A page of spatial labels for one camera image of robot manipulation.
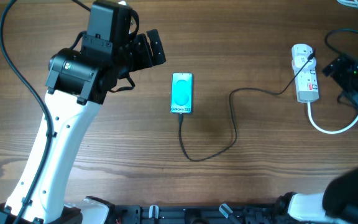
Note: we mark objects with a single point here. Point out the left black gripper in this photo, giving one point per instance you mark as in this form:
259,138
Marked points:
144,60

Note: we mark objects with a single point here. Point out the white USB charger plug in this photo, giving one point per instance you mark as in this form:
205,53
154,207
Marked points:
302,62

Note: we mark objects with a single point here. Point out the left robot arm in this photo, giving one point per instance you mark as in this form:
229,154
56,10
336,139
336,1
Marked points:
77,84

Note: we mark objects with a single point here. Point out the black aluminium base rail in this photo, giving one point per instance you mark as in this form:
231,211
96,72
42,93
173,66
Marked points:
224,213

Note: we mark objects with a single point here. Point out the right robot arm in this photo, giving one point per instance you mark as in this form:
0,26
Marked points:
339,202

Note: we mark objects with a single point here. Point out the Galaxy S25 smartphone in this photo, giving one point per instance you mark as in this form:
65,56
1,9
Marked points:
182,93

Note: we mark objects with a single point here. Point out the white power strip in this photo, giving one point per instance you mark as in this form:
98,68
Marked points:
306,81

